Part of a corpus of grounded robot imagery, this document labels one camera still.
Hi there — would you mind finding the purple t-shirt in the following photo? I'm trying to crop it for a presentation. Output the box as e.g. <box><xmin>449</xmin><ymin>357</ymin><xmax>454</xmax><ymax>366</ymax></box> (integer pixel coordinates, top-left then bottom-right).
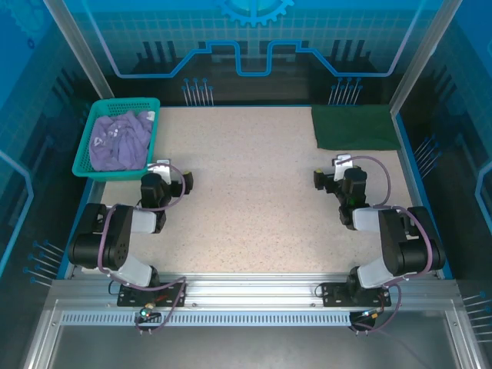
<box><xmin>88</xmin><ymin>110</ymin><xmax>157</xmax><ymax>172</ymax></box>

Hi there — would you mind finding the black base plate right arm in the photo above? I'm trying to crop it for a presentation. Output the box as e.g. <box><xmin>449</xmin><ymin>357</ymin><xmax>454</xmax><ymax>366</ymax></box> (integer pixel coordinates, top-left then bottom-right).
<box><xmin>321</xmin><ymin>282</ymin><xmax>393</xmax><ymax>308</ymax></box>

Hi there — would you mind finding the black base plate left arm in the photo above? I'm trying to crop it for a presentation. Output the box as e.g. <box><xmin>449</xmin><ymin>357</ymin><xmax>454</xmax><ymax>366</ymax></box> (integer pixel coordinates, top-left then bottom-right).
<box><xmin>117</xmin><ymin>282</ymin><xmax>188</xmax><ymax>308</ymax></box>

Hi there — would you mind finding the folded dark green t-shirt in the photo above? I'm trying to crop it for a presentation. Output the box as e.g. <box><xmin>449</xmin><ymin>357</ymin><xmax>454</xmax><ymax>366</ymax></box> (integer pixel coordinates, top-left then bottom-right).
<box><xmin>310</xmin><ymin>104</ymin><xmax>401</xmax><ymax>151</ymax></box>

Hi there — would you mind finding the teal plastic basket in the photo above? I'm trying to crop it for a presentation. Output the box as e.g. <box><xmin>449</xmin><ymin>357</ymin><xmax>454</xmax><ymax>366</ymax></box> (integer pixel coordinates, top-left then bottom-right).
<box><xmin>71</xmin><ymin>97</ymin><xmax>161</xmax><ymax>182</ymax></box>

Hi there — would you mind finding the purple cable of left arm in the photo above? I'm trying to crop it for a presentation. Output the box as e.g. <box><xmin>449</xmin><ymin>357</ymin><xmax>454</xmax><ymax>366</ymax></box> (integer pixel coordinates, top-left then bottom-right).
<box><xmin>98</xmin><ymin>163</ymin><xmax>188</xmax><ymax>334</ymax></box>

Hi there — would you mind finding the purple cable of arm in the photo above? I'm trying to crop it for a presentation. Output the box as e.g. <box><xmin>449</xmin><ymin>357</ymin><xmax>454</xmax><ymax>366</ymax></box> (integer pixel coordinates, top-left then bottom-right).
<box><xmin>347</xmin><ymin>155</ymin><xmax>432</xmax><ymax>334</ymax></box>
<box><xmin>98</xmin><ymin>163</ymin><xmax>188</xmax><ymax>334</ymax></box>

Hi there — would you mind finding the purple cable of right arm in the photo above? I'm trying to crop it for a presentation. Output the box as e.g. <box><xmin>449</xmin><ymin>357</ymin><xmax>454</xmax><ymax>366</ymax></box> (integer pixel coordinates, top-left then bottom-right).
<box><xmin>347</xmin><ymin>155</ymin><xmax>432</xmax><ymax>334</ymax></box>

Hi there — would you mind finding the aluminium mounting rail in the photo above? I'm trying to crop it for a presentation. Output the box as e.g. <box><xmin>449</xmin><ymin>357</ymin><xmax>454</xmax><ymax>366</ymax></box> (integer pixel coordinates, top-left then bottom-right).
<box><xmin>52</xmin><ymin>273</ymin><xmax>458</xmax><ymax>308</ymax></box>

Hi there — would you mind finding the aluminium frame post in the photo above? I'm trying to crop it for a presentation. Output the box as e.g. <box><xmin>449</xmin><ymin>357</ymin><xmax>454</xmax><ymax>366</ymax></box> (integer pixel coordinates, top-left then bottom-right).
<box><xmin>390</xmin><ymin>0</ymin><xmax>455</xmax><ymax>116</ymax></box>
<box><xmin>42</xmin><ymin>0</ymin><xmax>115</xmax><ymax>101</ymax></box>

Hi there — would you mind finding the slotted grey cable duct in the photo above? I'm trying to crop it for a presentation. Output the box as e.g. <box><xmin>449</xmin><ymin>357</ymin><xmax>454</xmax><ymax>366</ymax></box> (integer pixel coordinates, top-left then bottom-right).
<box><xmin>60</xmin><ymin>311</ymin><xmax>353</xmax><ymax>327</ymax></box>

